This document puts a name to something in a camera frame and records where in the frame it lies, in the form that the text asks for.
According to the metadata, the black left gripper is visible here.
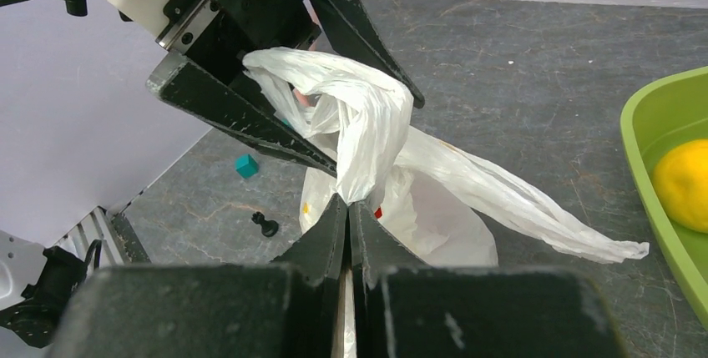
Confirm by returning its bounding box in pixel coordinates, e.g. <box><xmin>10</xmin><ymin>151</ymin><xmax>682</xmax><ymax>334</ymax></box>
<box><xmin>0</xmin><ymin>0</ymin><xmax>426</xmax><ymax>178</ymax></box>

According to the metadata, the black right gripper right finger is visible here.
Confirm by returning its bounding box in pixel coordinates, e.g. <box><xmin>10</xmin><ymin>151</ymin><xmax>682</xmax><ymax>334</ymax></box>
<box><xmin>349</xmin><ymin>202</ymin><xmax>627</xmax><ymax>357</ymax></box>

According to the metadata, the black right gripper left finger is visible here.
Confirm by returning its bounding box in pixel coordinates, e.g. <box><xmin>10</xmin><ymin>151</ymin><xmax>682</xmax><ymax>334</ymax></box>
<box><xmin>48</xmin><ymin>195</ymin><xmax>347</xmax><ymax>357</ymax></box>

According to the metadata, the white plastic bag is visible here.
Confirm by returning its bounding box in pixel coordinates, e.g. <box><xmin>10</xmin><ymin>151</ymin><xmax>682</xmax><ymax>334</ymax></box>
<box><xmin>242</xmin><ymin>47</ymin><xmax>650</xmax><ymax>358</ymax></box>

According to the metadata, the yellow fake lemon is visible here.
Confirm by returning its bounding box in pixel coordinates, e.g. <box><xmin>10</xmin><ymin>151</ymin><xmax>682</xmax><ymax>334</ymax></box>
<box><xmin>651</xmin><ymin>139</ymin><xmax>707</xmax><ymax>234</ymax></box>

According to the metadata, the black chess pawn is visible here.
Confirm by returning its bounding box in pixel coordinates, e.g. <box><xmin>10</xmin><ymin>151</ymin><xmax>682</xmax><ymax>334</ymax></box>
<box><xmin>251</xmin><ymin>211</ymin><xmax>280</xmax><ymax>238</ymax></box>

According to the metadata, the small teal cube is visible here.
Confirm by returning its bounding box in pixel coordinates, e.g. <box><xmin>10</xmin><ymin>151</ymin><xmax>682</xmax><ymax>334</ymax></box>
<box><xmin>235</xmin><ymin>154</ymin><xmax>260</xmax><ymax>179</ymax></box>

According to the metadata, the green plastic tray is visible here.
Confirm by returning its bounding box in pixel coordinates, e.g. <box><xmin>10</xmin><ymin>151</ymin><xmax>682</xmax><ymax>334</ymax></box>
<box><xmin>620</xmin><ymin>67</ymin><xmax>707</xmax><ymax>325</ymax></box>

